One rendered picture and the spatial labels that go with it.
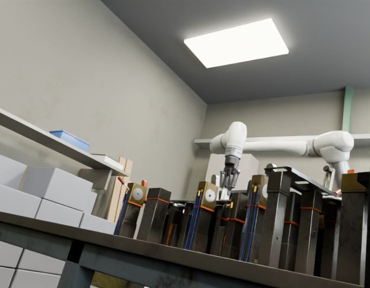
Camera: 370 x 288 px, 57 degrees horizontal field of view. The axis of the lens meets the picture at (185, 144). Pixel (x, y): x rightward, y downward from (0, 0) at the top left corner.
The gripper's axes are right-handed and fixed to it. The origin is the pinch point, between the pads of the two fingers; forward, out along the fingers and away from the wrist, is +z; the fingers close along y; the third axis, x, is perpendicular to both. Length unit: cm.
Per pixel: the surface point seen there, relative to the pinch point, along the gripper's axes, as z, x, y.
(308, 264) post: 29, -21, 64
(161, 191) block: 3.3, -19.5, -29.1
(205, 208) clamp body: 12.2, -18.8, 8.8
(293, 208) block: 12, -23, 57
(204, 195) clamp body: 6.5, -21.1, 8.8
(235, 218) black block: 15.9, -20.1, 29.1
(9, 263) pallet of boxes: 63, -54, -137
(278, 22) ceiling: -243, 118, -92
